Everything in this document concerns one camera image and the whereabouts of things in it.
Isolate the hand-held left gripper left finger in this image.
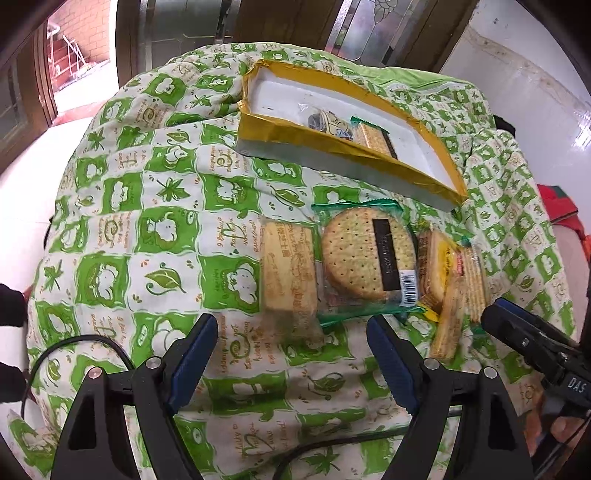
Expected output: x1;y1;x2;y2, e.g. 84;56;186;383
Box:
50;313;220;480

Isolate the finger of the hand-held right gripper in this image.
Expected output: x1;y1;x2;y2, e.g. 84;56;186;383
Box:
480;305;563;371
494;298;580;348

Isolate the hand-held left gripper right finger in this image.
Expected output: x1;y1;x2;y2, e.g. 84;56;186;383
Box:
367;314;536;480

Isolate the green-edged square cracker packet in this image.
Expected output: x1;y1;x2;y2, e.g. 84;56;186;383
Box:
349;115;397;160
429;235;488;363

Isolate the yellow square biscuit packet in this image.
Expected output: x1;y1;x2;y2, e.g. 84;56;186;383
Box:
416;228;465;321

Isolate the round cracker packet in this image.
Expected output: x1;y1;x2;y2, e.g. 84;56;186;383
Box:
310;198;428;326

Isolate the pale biscuit packet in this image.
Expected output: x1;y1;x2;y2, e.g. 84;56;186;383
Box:
259;219;324;342

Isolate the dark printed snack packet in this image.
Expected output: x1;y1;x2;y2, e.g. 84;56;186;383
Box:
305;107;355;141

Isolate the yellow cardboard tray box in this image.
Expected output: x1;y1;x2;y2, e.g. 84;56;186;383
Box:
237;59;469;212

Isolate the person's right hand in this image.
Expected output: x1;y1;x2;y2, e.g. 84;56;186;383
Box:
526;406;591;462

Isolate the red cloth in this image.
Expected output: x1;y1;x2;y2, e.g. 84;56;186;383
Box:
536;184;591;273

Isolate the green and white printed blanket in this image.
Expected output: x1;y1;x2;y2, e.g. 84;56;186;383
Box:
25;41;578;480

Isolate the dark cloth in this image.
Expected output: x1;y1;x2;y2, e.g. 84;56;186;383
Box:
0;361;29;409
0;282;27;326

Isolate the leaded glass door panel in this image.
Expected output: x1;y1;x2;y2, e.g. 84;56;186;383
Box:
115;0;241;84
323;0;481;72

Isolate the wooden framed glass door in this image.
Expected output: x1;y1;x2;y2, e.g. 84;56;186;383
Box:
0;0;116;174

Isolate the white metal rack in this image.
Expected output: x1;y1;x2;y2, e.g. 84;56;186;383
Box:
53;25;90;79

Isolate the dark wooden door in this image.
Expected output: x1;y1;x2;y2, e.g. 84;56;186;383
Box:
233;0;352;58

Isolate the black cable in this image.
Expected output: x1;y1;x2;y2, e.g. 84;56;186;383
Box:
21;335;137;416
277;401;462;480

